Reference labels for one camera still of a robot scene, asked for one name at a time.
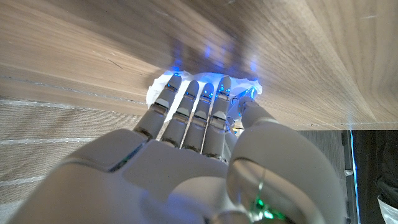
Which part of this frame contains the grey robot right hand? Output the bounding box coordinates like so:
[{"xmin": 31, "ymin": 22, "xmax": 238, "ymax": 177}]
[{"xmin": 6, "ymin": 73, "xmax": 348, "ymax": 224}]

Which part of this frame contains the white paper coffee filter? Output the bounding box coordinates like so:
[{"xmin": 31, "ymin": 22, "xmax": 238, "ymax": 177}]
[{"xmin": 146, "ymin": 70, "xmax": 263, "ymax": 123}]

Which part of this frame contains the beige striped fabric backdrop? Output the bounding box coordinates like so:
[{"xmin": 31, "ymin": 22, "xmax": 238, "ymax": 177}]
[{"xmin": 0, "ymin": 96, "xmax": 150, "ymax": 215}]

